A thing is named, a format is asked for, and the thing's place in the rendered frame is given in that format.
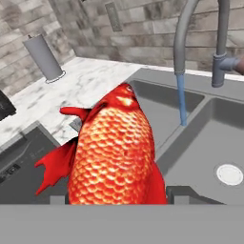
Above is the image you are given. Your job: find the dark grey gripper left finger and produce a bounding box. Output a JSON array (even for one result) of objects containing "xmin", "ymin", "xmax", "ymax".
[{"xmin": 50, "ymin": 193, "xmax": 71, "ymax": 206}]

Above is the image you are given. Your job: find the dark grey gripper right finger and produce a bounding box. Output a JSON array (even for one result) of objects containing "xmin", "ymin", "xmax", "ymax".
[{"xmin": 165, "ymin": 185, "xmax": 223, "ymax": 206}]

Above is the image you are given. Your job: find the red orange fish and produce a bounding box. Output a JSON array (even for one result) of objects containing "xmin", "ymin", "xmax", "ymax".
[{"xmin": 33, "ymin": 82, "xmax": 169, "ymax": 206}]

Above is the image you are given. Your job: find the dark grey tray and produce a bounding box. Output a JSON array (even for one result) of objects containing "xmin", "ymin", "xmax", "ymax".
[{"xmin": 0, "ymin": 121, "xmax": 72, "ymax": 206}]

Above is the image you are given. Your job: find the grey double sink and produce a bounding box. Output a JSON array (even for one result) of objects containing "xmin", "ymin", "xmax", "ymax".
[{"xmin": 69, "ymin": 67, "xmax": 244, "ymax": 206}]

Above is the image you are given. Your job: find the grey sink tap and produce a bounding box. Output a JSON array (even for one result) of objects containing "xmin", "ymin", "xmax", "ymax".
[{"xmin": 173, "ymin": 0, "xmax": 244, "ymax": 89}]

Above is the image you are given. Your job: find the blue water stream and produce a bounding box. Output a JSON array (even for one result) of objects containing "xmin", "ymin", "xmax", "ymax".
[{"xmin": 176, "ymin": 73, "xmax": 189, "ymax": 127}]

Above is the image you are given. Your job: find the black appliance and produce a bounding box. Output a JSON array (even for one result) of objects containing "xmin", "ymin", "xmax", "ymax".
[{"xmin": 0, "ymin": 90, "xmax": 17, "ymax": 122}]

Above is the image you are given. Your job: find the grey paper towel roll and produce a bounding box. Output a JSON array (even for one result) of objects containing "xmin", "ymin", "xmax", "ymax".
[{"xmin": 22, "ymin": 33, "xmax": 67, "ymax": 85}]

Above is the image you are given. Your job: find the grey wall socket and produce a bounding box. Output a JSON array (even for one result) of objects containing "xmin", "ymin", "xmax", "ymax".
[{"xmin": 105, "ymin": 1, "xmax": 124, "ymax": 32}]

